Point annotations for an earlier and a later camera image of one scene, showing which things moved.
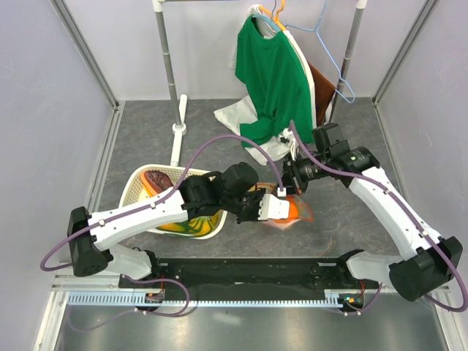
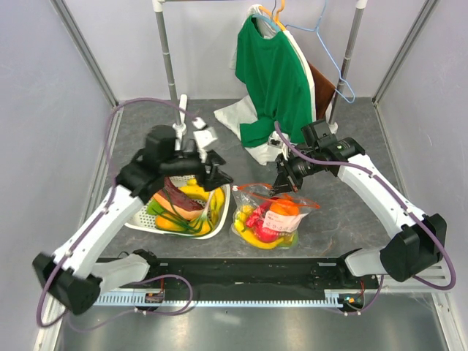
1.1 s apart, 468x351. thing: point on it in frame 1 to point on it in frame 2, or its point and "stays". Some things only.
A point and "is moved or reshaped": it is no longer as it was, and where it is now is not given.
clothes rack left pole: [179, 129] stays
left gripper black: [254, 216] to [216, 177]
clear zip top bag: [298, 210] is moved or reshaped
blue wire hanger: [316, 30] stays
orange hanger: [275, 16] stays
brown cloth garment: [324, 91] stays
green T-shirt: [273, 70] stays
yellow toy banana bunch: [253, 189] to [240, 219]
